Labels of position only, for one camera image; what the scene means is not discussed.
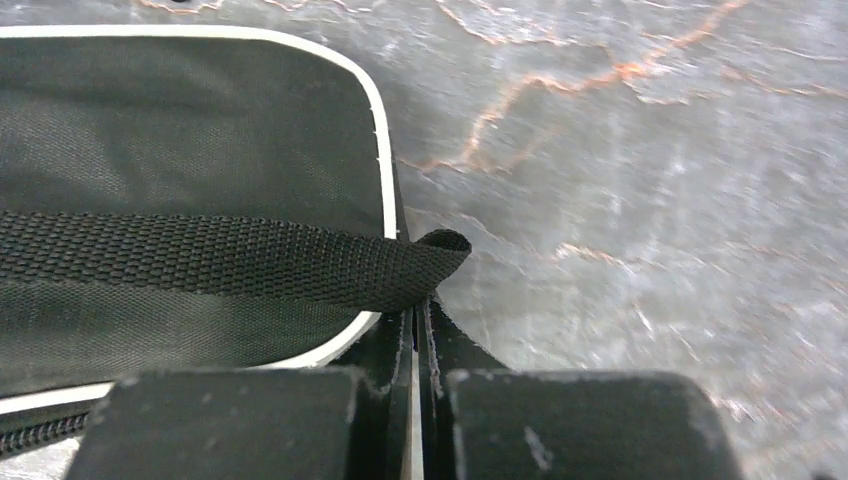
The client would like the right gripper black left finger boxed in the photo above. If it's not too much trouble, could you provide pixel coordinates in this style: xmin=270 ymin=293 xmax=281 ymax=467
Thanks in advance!
xmin=67 ymin=312 xmax=413 ymax=479

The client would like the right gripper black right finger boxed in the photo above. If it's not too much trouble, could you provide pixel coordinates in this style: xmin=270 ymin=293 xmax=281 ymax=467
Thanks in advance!
xmin=420 ymin=301 xmax=742 ymax=479

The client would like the black sport racket bag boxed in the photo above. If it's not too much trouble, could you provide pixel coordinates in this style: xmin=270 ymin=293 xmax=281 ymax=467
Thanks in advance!
xmin=1 ymin=25 xmax=472 ymax=458

